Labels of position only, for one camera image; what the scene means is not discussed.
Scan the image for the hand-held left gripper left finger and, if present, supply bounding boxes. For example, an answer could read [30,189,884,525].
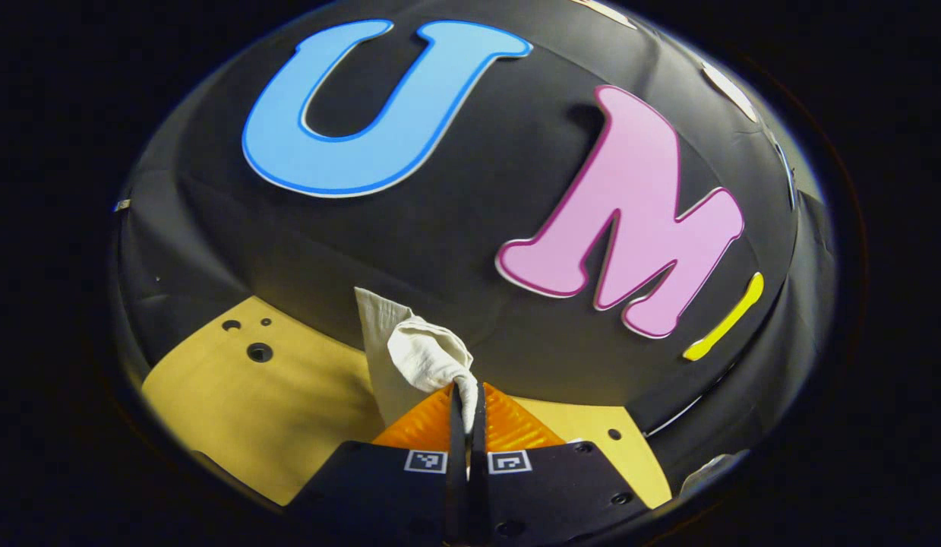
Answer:
[288,384,469,544]

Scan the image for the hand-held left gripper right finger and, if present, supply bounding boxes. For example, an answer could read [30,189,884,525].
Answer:
[470,380,653,544]

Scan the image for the white jeans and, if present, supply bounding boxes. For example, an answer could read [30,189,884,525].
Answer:
[354,287,478,434]

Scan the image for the black backdrop cloth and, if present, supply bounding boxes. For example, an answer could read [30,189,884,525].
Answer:
[113,0,839,472]

